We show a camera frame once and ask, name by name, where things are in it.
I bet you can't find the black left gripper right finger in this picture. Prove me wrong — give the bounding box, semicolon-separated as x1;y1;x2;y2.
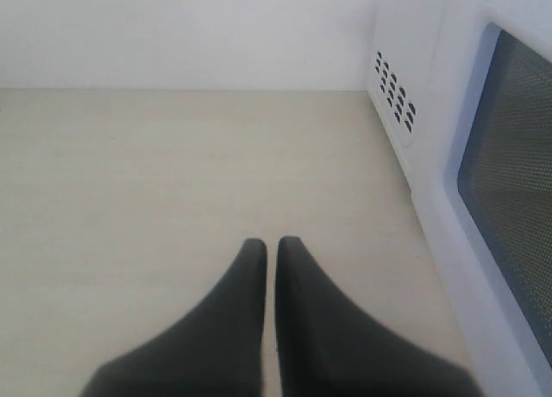
275;236;482;396

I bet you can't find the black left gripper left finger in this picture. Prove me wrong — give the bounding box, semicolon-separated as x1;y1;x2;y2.
82;238;267;396

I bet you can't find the white microwave door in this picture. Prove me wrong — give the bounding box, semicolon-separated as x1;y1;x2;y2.
412;0;551;396

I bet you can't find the white Midea microwave body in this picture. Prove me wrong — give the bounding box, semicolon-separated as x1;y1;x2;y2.
367;0;449;186

